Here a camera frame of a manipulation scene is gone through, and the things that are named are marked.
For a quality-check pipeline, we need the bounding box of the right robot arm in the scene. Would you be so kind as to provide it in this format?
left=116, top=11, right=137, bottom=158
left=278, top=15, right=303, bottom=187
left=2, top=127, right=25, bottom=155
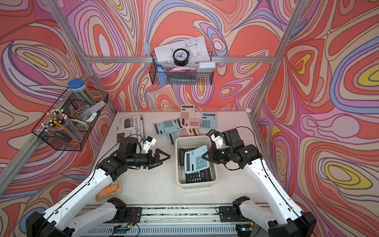
left=202, top=128, right=317, bottom=237

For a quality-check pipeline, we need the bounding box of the orange paperback book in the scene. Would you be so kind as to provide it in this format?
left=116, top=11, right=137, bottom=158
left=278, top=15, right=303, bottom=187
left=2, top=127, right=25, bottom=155
left=95, top=177, right=123, bottom=201

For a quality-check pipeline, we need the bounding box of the blue lid pencil jar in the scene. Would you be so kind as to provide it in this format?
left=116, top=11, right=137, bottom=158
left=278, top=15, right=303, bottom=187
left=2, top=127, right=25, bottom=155
left=68, top=79, right=96, bottom=106

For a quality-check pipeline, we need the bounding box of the black wire basket back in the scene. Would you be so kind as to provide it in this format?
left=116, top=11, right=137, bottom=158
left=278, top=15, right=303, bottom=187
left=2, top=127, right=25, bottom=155
left=149, top=52, right=215, bottom=86

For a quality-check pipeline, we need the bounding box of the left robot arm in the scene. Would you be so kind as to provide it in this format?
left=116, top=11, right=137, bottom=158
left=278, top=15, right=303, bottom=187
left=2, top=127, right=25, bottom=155
left=26, top=136, right=171, bottom=237

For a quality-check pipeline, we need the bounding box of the white plastic storage box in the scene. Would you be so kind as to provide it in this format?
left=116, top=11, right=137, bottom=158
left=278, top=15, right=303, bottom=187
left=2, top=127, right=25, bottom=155
left=175, top=136, right=219, bottom=189

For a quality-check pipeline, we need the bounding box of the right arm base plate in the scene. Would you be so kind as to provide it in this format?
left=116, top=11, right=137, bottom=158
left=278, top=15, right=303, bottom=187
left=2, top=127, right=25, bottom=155
left=216, top=206, right=255, bottom=224

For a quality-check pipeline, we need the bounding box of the white paper drawing sheet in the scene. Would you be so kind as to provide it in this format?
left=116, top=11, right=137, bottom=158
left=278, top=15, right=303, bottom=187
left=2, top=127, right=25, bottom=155
left=155, top=36, right=211, bottom=67

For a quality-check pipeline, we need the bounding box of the black wire basket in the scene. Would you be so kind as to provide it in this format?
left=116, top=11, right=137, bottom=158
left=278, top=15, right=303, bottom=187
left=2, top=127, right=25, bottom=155
left=32, top=91, right=103, bottom=151
left=149, top=52, right=215, bottom=86

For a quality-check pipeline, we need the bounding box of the black wire basket left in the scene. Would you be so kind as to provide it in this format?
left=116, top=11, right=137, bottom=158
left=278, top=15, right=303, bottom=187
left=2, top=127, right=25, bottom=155
left=32, top=91, right=103, bottom=151

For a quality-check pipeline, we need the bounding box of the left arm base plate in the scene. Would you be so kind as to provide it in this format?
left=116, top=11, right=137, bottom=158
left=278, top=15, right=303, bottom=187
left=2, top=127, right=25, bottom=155
left=107, top=207, right=143, bottom=223

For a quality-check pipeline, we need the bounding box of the clear cup of pencils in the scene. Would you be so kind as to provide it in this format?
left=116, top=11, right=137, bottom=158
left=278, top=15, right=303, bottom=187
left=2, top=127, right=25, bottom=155
left=41, top=109, right=83, bottom=143

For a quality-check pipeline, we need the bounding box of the white rounded device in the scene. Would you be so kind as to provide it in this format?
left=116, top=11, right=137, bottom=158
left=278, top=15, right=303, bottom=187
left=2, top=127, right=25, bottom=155
left=196, top=62, right=216, bottom=74

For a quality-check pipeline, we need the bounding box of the white stapler in basket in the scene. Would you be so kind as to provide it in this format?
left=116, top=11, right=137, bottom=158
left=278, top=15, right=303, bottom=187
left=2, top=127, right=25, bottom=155
left=72, top=101, right=106, bottom=121

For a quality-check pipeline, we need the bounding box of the black calculator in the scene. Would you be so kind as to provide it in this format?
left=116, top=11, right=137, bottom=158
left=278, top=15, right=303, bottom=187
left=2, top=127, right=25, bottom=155
left=206, top=129, right=219, bottom=138
left=179, top=148, right=193, bottom=166
left=186, top=168, right=212, bottom=184

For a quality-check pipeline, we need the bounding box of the pink calculator back top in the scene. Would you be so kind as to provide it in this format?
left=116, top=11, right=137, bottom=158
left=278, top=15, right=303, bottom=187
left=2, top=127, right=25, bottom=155
left=180, top=104, right=196, bottom=119

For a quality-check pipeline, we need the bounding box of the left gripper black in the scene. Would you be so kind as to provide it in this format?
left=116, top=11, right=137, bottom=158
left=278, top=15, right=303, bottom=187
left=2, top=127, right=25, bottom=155
left=125, top=148, right=170, bottom=169

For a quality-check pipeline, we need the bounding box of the pink calculator behind box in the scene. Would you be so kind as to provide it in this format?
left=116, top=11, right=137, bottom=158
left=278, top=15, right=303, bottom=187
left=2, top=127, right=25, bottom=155
left=177, top=128, right=199, bottom=137

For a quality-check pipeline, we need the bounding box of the pink calculator back tilted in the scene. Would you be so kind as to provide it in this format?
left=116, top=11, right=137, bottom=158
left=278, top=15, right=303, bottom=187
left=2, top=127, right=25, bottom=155
left=181, top=118, right=200, bottom=128

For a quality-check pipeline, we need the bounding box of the black round clock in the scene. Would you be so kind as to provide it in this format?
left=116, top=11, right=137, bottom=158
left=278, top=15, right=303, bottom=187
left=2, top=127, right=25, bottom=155
left=173, top=48, right=190, bottom=67

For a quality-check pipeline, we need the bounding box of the light blue calculator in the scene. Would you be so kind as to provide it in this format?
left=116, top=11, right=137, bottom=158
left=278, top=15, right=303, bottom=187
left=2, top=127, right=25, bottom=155
left=168, top=132, right=178, bottom=145
left=200, top=112, right=217, bottom=129
left=153, top=123, right=167, bottom=136
left=185, top=145, right=210, bottom=174
left=162, top=118, right=184, bottom=134

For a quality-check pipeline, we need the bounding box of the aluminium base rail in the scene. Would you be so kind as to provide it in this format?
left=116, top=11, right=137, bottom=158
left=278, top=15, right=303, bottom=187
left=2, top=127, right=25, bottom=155
left=50, top=202, right=311, bottom=237

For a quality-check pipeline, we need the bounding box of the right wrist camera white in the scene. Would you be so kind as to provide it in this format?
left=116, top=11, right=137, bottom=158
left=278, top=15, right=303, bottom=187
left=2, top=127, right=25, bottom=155
left=211, top=132, right=227, bottom=150

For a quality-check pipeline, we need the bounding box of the light blue calculator front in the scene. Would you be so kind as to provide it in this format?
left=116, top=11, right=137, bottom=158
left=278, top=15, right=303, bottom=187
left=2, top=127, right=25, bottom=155
left=185, top=145, right=210, bottom=174

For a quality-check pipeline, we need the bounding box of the black calculator front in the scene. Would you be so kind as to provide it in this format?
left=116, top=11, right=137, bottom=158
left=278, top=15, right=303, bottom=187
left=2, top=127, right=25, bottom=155
left=179, top=148, right=193, bottom=166

